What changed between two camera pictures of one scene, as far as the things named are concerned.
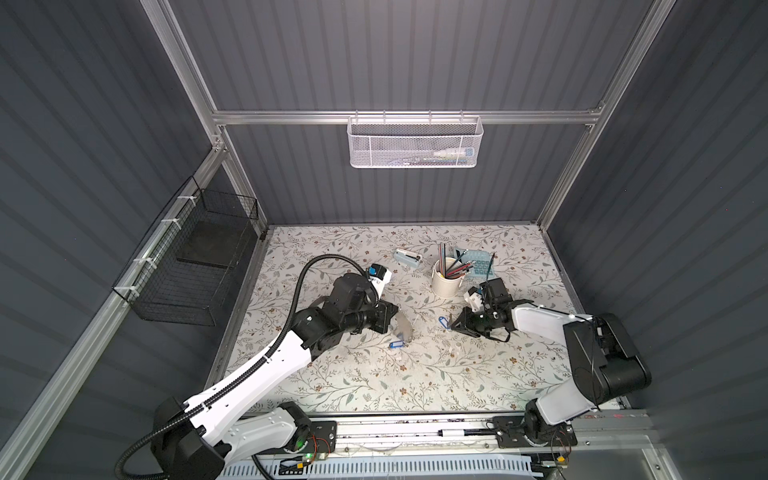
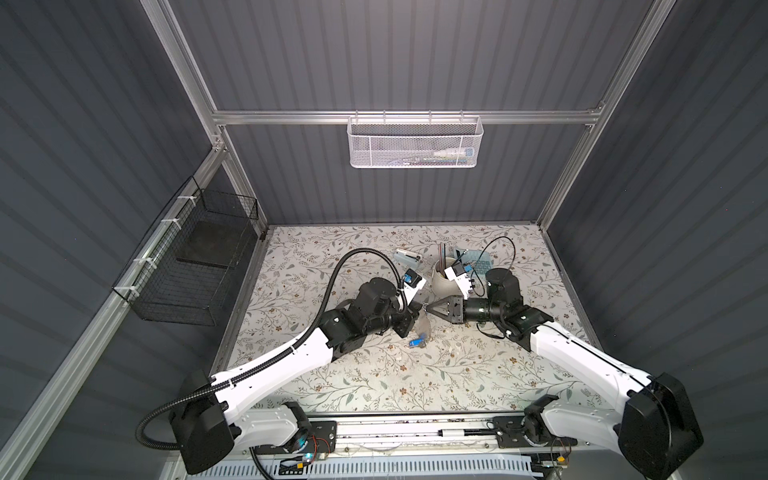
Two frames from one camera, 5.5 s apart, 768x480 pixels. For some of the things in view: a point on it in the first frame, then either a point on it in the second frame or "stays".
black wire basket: [182, 272] stays
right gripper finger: [460, 323] to [450, 308]
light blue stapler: [408, 258] stays
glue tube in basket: [466, 152] stays
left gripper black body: [377, 316] to [402, 322]
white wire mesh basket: [415, 142] stays
